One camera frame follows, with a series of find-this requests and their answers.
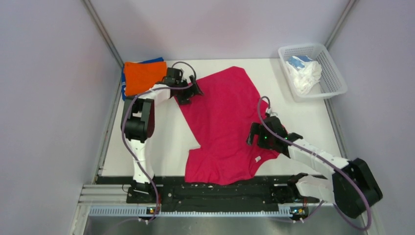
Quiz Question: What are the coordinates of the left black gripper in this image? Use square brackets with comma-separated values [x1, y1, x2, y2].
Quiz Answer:
[175, 75, 203, 106]

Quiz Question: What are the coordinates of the pink t-shirt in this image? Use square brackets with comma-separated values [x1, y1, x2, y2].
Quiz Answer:
[180, 67, 278, 185]

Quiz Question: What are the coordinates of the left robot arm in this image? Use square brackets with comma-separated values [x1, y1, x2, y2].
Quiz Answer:
[121, 67, 204, 204]

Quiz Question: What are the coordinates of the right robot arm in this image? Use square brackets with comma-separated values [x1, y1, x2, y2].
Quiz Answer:
[246, 116, 383, 218]

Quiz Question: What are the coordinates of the blue folded t-shirt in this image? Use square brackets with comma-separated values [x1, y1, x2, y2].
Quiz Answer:
[120, 57, 165, 102]

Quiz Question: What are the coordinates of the orange folded t-shirt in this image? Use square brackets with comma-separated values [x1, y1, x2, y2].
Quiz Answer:
[123, 60, 169, 96]

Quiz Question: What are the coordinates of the white crumpled t-shirt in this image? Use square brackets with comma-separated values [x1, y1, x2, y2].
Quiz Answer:
[285, 60, 322, 95]

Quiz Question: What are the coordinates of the white plastic basket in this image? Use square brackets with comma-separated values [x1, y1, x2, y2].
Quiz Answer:
[278, 43, 347, 102]

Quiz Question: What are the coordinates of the light blue cloth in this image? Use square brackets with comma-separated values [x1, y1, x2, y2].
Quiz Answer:
[287, 55, 314, 70]

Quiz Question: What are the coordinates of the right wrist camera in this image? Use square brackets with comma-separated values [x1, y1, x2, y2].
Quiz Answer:
[265, 108, 278, 118]

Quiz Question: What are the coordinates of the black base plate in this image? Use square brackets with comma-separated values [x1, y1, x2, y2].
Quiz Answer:
[97, 175, 354, 213]

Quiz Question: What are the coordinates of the aluminium rail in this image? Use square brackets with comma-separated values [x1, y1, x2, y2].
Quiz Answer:
[77, 183, 335, 207]

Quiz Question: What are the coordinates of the white cable duct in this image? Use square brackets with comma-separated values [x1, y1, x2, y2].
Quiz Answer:
[89, 206, 292, 217]

